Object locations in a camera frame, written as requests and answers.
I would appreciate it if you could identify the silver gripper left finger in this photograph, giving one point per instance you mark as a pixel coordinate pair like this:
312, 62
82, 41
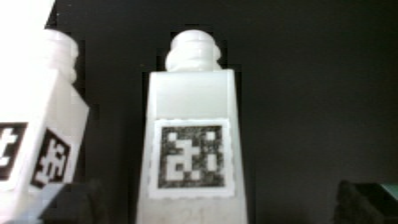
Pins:
74, 204

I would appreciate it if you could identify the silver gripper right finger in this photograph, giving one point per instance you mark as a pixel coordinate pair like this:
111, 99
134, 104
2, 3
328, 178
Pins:
367, 203

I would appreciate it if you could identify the white table leg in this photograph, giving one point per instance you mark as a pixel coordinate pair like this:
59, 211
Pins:
43, 118
193, 189

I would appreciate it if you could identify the white square table top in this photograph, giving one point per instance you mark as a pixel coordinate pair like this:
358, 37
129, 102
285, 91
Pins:
24, 17

